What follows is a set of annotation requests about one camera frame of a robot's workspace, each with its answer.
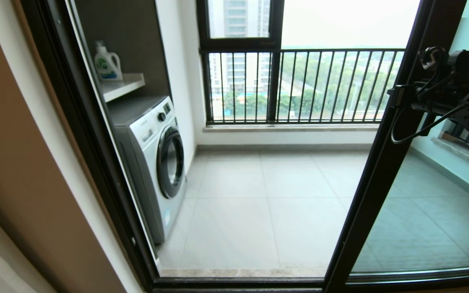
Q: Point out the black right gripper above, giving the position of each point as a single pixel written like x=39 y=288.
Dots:
x=442 y=99

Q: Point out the dark framed sliding glass door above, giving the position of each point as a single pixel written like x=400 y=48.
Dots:
x=375 y=183

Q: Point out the grey stone window sill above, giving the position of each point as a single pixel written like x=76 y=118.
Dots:
x=279 y=127
x=462 y=158

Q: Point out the long black balcony railing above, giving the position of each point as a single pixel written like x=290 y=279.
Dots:
x=320 y=51

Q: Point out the dark framed fixed glass panel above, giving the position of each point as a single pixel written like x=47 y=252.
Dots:
x=421 y=224

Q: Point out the white front-load washing machine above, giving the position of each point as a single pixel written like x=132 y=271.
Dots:
x=149 y=162

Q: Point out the white laundry detergent bottle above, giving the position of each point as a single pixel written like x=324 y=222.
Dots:
x=107 y=65

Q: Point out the dark brown window frame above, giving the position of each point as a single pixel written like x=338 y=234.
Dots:
x=238 y=44

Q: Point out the white wall shelf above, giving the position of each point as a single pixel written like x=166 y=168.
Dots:
x=122 y=86

